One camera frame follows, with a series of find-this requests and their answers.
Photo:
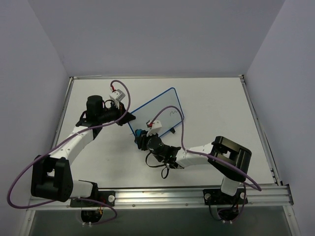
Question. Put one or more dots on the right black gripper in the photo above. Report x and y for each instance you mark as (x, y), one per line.
(141, 141)

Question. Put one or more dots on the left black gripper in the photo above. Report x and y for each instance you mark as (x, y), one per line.
(120, 115)

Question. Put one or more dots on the blue bone-shaped eraser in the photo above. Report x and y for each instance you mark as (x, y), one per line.
(140, 133)

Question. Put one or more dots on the blue framed whiteboard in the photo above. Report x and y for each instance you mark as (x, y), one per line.
(169, 118)

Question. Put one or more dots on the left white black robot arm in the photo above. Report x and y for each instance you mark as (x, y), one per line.
(51, 175)

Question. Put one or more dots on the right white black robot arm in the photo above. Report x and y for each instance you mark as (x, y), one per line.
(228, 157)

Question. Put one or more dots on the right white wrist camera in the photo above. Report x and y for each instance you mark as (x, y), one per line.
(153, 127)

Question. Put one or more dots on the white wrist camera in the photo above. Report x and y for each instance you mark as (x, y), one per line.
(117, 96)
(153, 127)

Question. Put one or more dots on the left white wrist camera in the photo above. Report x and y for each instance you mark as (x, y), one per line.
(117, 96)

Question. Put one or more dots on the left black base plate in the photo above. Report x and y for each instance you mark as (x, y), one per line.
(104, 196)

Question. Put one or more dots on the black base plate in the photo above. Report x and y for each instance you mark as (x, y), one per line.
(104, 196)
(214, 197)

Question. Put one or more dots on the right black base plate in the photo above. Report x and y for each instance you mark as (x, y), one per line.
(214, 197)

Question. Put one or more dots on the aluminium front rail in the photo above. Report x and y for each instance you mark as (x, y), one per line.
(271, 195)

